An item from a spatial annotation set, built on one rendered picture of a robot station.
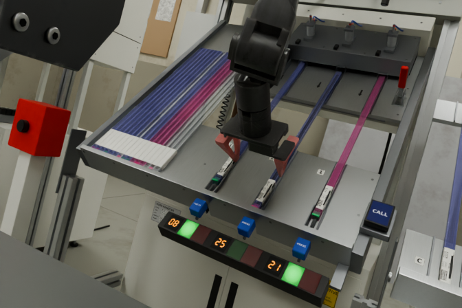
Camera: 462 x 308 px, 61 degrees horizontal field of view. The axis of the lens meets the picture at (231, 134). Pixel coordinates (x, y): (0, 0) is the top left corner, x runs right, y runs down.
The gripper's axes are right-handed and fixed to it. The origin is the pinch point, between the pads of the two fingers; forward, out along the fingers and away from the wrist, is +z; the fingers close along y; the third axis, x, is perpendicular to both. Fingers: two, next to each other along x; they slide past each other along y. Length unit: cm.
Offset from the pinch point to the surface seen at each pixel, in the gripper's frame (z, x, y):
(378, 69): 3.2, -46.8, -11.3
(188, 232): 8.9, 14.3, 8.7
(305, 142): 200, -220, 73
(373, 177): 6.7, -11.9, -19.5
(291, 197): 7.3, -0.7, -6.6
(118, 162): 6.2, 6.9, 32.6
